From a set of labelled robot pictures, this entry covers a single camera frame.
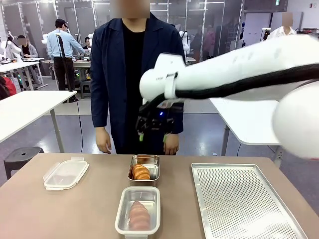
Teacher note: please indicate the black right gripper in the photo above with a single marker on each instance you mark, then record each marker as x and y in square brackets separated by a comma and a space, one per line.
[154, 119]

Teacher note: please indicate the golden croissant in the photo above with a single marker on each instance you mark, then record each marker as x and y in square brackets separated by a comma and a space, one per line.
[141, 172]
[139, 216]

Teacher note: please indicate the clear plastic clip lid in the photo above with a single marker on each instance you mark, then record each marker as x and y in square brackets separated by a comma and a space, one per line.
[118, 224]
[66, 174]

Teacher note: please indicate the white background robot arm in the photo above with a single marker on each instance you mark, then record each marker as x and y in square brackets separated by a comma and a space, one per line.
[10, 47]
[185, 41]

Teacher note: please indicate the person's left forearm navy sleeve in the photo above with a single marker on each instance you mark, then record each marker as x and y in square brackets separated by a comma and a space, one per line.
[179, 122]

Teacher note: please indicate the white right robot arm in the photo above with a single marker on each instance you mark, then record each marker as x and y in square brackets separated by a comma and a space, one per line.
[224, 69]

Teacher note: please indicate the person's right forearm navy sleeve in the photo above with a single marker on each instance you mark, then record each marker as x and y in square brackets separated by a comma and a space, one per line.
[99, 112]

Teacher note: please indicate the person's left hand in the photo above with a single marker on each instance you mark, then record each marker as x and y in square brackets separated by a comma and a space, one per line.
[172, 145]

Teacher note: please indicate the person's right hand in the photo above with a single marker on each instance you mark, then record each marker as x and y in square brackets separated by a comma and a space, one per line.
[103, 140]

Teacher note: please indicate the person in navy jacket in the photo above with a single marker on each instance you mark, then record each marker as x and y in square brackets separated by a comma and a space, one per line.
[119, 82]

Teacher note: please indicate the grey step stool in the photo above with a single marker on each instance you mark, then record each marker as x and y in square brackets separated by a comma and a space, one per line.
[86, 89]

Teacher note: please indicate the white table behind robot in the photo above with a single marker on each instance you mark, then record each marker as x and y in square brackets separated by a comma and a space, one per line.
[249, 119]

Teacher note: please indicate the perforated metal baking tray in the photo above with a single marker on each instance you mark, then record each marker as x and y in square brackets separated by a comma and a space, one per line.
[236, 206]

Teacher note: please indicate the person in pink top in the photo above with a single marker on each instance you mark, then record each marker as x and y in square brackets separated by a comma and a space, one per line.
[210, 41]

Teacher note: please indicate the seated person in dark top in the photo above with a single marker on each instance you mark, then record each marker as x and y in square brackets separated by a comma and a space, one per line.
[87, 43]

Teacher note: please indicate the man in light blue shirt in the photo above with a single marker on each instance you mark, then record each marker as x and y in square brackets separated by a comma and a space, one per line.
[61, 49]

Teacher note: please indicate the white table with grey leg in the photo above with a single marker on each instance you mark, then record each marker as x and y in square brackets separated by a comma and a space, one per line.
[27, 109]

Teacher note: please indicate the black plastic stool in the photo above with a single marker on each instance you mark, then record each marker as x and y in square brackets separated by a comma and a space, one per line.
[22, 156]

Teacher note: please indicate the white background desk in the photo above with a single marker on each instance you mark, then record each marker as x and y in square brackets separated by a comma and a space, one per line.
[20, 67]

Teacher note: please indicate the seated person in grey top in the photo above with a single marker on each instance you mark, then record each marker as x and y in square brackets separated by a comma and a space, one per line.
[27, 49]

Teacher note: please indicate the red bag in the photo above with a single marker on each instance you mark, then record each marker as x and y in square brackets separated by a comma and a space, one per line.
[6, 88]

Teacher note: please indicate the mannequin with white shirt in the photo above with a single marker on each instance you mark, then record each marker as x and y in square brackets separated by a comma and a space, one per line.
[286, 25]

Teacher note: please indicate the clothes on rack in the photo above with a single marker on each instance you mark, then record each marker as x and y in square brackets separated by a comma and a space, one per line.
[307, 31]

